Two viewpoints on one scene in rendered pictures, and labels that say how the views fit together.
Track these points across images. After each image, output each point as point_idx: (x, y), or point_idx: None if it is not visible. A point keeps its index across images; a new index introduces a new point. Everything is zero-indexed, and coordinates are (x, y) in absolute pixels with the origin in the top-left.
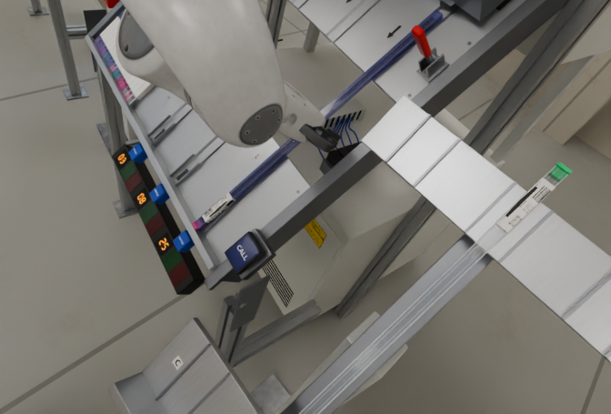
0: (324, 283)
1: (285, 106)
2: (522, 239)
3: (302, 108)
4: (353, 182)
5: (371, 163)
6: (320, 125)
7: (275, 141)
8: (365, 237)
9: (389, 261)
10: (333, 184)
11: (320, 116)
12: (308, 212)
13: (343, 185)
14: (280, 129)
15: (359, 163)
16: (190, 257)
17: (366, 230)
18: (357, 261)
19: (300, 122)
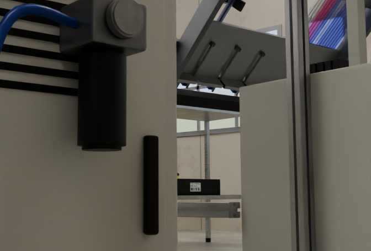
0: (241, 169)
1: None
2: None
3: None
4: (211, 7)
5: None
6: None
7: (229, 24)
8: (255, 96)
9: (290, 155)
10: (200, 5)
11: None
12: (193, 26)
13: (206, 7)
14: None
15: None
16: (184, 93)
17: (253, 84)
18: (271, 154)
19: None
